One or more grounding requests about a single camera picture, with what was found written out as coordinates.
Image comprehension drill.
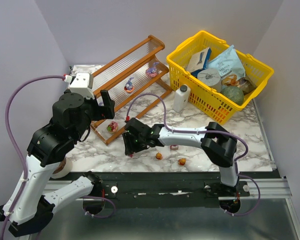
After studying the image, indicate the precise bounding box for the pink strawberry cake toy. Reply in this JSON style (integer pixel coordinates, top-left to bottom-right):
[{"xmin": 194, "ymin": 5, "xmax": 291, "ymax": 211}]
[{"xmin": 106, "ymin": 121, "xmax": 119, "ymax": 134}]

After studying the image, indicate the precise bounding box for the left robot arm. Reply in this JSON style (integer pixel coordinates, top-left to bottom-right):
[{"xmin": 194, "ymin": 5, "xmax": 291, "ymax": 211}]
[{"xmin": 0, "ymin": 90, "xmax": 115, "ymax": 238}]

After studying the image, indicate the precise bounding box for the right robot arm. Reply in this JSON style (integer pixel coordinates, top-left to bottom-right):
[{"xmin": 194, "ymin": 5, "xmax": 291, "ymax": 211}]
[{"xmin": 122, "ymin": 117, "xmax": 239, "ymax": 187}]

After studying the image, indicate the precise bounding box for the wooden tiered shelf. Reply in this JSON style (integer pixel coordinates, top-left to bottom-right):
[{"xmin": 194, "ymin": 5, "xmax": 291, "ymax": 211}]
[{"xmin": 89, "ymin": 34, "xmax": 174, "ymax": 146}]

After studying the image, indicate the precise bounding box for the small burger toy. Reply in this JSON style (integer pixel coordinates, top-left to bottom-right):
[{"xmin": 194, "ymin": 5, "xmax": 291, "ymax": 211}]
[{"xmin": 155, "ymin": 152, "xmax": 163, "ymax": 160}]

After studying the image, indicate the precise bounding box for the pink white cake toy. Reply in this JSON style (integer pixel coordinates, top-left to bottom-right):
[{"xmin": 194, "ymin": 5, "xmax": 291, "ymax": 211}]
[{"xmin": 170, "ymin": 145, "xmax": 179, "ymax": 151}]

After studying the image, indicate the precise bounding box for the orange bear toy front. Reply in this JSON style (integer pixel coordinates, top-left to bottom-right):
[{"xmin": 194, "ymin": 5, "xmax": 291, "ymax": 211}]
[{"xmin": 178, "ymin": 158, "xmax": 187, "ymax": 166}]

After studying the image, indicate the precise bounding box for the tape roll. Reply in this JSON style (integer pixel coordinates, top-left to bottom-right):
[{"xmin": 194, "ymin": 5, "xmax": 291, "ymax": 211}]
[{"xmin": 51, "ymin": 157, "xmax": 73, "ymax": 179}]

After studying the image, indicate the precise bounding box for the white bottle grey cap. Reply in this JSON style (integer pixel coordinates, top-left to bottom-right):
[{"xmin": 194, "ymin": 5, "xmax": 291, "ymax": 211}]
[{"xmin": 172, "ymin": 84, "xmax": 191, "ymax": 113}]

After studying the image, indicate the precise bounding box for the grey round tin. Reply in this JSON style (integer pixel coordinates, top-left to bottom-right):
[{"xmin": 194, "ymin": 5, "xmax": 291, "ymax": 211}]
[{"xmin": 197, "ymin": 68, "xmax": 222, "ymax": 93}]

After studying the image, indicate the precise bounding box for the blue white box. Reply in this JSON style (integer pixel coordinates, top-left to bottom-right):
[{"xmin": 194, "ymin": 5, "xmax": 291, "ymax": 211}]
[{"xmin": 186, "ymin": 47, "xmax": 212, "ymax": 77}]

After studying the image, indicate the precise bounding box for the green melon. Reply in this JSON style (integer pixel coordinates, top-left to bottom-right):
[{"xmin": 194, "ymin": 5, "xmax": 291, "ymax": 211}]
[{"xmin": 221, "ymin": 86, "xmax": 244, "ymax": 106}]

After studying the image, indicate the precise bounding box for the light blue chips bag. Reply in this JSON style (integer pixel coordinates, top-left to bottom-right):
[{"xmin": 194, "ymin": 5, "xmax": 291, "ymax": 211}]
[{"xmin": 207, "ymin": 45, "xmax": 246, "ymax": 87}]

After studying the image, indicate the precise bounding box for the brown snack packet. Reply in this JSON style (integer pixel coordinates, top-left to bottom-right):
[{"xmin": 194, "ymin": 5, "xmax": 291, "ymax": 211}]
[{"xmin": 238, "ymin": 76, "xmax": 257, "ymax": 95}]

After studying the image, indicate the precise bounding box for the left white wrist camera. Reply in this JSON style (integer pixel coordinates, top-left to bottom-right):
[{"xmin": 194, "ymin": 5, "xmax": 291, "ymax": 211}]
[{"xmin": 64, "ymin": 72, "xmax": 95, "ymax": 99}]

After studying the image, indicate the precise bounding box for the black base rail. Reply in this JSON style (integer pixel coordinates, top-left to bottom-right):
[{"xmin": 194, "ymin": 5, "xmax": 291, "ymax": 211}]
[{"xmin": 95, "ymin": 172, "xmax": 250, "ymax": 209}]

